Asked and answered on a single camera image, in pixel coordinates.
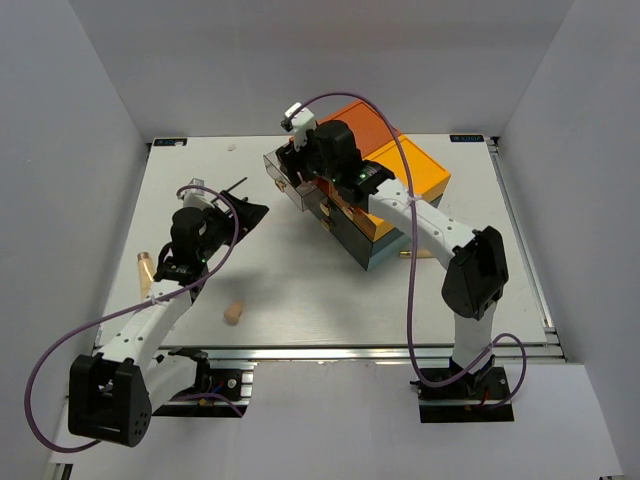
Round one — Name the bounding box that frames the teal drawer box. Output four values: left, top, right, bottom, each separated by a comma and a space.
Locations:
359, 214, 411, 271

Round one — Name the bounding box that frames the thin black makeup brush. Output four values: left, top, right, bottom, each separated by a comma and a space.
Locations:
211, 176, 248, 204

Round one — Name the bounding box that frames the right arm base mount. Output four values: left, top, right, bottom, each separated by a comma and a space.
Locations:
410, 367, 515, 424

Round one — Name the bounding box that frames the dark grey drawer box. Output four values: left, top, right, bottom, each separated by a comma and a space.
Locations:
309, 191, 373, 270

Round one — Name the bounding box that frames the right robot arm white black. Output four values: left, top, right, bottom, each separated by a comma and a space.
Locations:
275, 120, 509, 399

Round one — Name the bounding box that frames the peach tube rose cap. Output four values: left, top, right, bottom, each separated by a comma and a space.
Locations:
136, 252, 156, 300

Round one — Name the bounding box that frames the dark orange drawer box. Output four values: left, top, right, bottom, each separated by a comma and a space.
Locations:
320, 100, 393, 158

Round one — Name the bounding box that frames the blue label sticker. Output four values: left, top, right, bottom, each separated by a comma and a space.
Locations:
449, 134, 485, 143
152, 138, 188, 147

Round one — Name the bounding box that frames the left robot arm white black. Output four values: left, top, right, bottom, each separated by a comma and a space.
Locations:
68, 191, 269, 447

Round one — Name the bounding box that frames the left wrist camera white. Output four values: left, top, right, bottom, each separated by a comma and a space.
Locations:
178, 177, 216, 210

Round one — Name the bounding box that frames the aluminium rail lower left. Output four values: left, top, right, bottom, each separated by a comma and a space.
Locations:
43, 463, 73, 480

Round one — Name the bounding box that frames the clear drawer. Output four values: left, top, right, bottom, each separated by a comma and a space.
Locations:
263, 150, 326, 211

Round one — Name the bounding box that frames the yellow drawer box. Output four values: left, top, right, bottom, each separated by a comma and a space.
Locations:
326, 135, 451, 241

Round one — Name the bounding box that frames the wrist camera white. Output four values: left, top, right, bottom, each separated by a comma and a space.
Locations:
178, 177, 216, 210
280, 102, 317, 151

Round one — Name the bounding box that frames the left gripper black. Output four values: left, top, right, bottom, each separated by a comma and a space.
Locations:
197, 191, 269, 263

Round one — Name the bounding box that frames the beige sponge left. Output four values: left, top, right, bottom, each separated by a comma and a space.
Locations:
223, 301, 244, 325

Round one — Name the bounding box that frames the blue label sticker left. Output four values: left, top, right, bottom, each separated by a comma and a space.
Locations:
152, 138, 188, 147

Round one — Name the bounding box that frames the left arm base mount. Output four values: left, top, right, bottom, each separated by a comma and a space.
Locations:
144, 347, 249, 418

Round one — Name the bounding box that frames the beige tube gold cap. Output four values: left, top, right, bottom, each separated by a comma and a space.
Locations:
399, 249, 434, 259

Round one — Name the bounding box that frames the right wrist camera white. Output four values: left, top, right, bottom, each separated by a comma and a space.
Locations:
280, 102, 317, 151

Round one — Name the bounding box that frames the blue label sticker right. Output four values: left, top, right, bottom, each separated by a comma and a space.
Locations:
449, 134, 485, 143

